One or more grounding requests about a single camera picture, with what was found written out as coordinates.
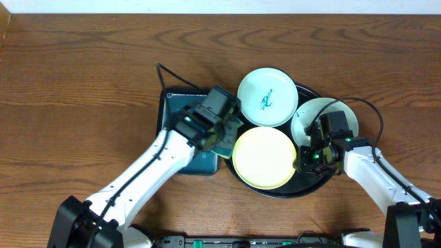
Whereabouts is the green yellow sponge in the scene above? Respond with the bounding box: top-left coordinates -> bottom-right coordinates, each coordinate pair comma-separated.
211,115 -> 243,159

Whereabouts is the white plate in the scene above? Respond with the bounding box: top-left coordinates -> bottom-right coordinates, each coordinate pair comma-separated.
291,98 -> 359,147

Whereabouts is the yellow plate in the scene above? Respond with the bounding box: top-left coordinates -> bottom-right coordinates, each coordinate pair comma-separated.
232,127 -> 297,190

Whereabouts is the pale green plate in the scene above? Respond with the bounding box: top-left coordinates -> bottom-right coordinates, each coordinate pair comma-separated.
237,68 -> 299,127

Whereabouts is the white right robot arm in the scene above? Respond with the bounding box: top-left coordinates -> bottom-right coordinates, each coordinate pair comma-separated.
295,137 -> 440,247

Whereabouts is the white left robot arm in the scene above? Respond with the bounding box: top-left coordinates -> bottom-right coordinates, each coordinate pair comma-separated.
48,103 -> 240,247

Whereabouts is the black rectangular water tray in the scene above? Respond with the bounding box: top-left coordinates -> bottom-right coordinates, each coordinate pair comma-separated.
156,87 -> 219,176

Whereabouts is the right black cable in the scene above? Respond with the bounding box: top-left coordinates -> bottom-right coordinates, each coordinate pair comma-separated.
305,96 -> 441,228

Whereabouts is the black cable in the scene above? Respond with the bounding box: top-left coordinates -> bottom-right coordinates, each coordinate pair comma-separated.
305,96 -> 441,228
156,62 -> 204,91

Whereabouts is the left black cable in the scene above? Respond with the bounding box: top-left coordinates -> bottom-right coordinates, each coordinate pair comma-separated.
156,62 -> 204,91

